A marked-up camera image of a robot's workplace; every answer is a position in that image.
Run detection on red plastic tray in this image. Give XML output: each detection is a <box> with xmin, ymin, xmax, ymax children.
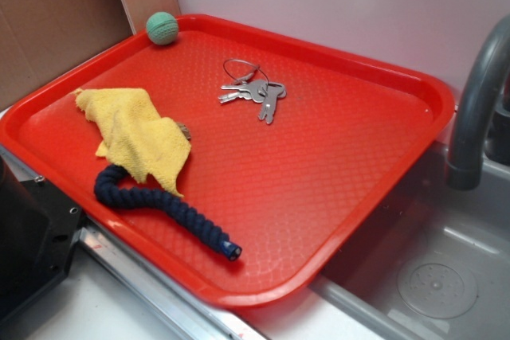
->
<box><xmin>1</xmin><ymin>15</ymin><xmax>454</xmax><ymax>308</ymax></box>

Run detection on grey sink faucet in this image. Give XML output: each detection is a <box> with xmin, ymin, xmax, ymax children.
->
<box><xmin>445</xmin><ymin>16</ymin><xmax>509</xmax><ymax>190</ymax></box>

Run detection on silver keys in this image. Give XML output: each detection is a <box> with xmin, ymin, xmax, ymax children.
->
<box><xmin>218</xmin><ymin>58</ymin><xmax>287</xmax><ymax>125</ymax></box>

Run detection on grey plastic sink basin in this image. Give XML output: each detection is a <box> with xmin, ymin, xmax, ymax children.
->
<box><xmin>312</xmin><ymin>144</ymin><xmax>509</xmax><ymax>339</ymax></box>

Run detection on small object under cloth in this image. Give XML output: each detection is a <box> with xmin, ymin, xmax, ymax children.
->
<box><xmin>177</xmin><ymin>123</ymin><xmax>191</xmax><ymax>141</ymax></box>

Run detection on brown cardboard panel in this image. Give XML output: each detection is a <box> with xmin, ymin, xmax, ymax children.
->
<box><xmin>1</xmin><ymin>0</ymin><xmax>181</xmax><ymax>109</ymax></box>

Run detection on dark blue braided rope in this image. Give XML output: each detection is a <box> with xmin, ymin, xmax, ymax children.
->
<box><xmin>93</xmin><ymin>163</ymin><xmax>243</xmax><ymax>263</ymax></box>

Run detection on green rubber ball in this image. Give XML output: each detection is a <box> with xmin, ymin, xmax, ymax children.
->
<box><xmin>146</xmin><ymin>12</ymin><xmax>179</xmax><ymax>45</ymax></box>

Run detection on yellow cloth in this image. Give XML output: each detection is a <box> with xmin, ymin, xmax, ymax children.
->
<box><xmin>75</xmin><ymin>88</ymin><xmax>191</xmax><ymax>197</ymax></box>

